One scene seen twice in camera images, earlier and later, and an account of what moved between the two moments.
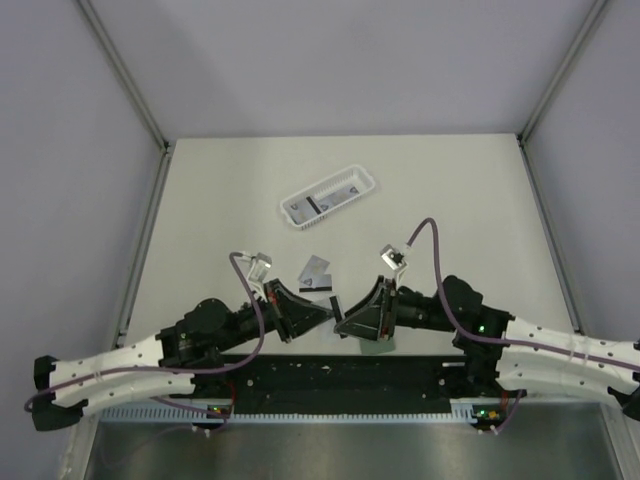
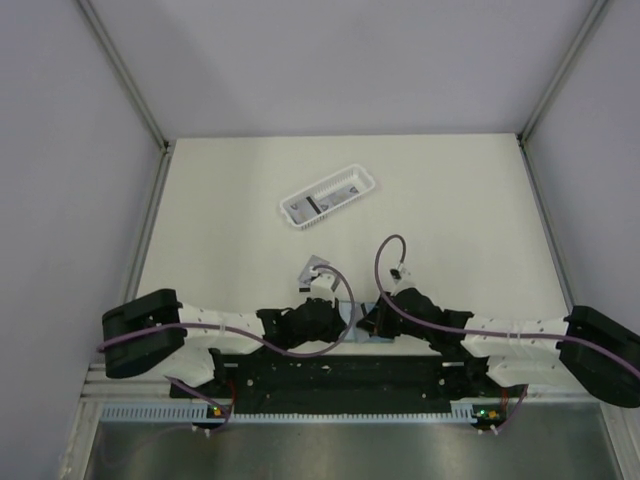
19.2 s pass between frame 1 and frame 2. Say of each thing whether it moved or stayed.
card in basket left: stayed
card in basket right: stayed
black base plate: stayed
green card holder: moved
